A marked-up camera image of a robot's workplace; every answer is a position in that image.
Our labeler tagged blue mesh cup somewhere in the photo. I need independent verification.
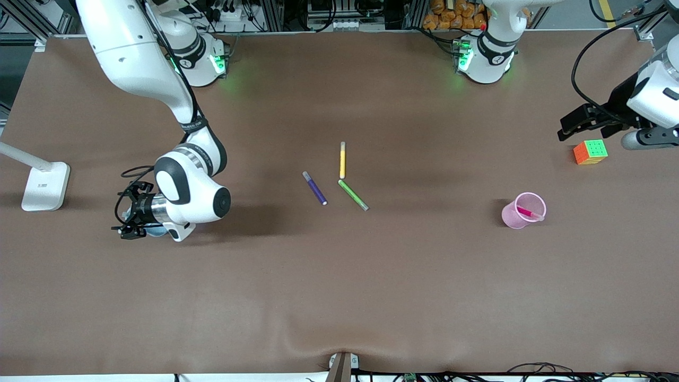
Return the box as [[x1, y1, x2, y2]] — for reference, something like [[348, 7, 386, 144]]
[[125, 210, 166, 238]]

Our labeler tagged multicolour puzzle cube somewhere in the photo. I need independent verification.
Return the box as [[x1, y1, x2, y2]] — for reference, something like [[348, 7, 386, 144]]
[[573, 139, 609, 166]]

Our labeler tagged white lamp base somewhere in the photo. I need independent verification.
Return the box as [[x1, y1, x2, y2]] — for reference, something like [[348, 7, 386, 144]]
[[0, 141, 71, 212]]

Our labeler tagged pink mesh cup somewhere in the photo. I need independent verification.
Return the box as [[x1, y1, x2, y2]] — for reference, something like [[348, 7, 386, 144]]
[[501, 192, 547, 230]]

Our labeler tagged orange bags pile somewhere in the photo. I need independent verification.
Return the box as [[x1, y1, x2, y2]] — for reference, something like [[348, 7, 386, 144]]
[[423, 0, 533, 31]]

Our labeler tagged purple marker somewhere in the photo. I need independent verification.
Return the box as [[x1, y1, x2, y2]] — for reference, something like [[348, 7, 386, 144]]
[[302, 171, 328, 206]]

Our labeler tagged white power strip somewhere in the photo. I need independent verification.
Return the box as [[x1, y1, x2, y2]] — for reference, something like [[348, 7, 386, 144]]
[[211, 6, 251, 23]]

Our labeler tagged green marker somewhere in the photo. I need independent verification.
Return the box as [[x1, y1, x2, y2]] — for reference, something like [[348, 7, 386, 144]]
[[338, 179, 369, 212]]

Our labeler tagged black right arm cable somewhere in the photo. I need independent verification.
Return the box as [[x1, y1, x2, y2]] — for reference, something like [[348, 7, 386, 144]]
[[120, 165, 156, 184]]

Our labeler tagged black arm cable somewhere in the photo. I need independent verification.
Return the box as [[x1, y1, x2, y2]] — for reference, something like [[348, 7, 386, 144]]
[[120, 165, 156, 184], [571, 6, 671, 116]]

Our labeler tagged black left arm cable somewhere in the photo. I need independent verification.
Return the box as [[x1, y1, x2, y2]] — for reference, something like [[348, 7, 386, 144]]
[[571, 6, 671, 116]]

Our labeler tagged aluminium frame post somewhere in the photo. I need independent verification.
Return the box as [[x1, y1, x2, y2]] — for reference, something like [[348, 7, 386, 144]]
[[0, 0, 54, 52], [633, 0, 679, 41]]

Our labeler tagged black cables bundle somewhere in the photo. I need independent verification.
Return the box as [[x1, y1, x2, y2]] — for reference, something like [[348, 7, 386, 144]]
[[350, 362, 679, 382]]

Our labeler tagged metal table clamp bracket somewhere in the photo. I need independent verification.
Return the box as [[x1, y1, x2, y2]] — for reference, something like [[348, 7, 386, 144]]
[[325, 352, 360, 382]]

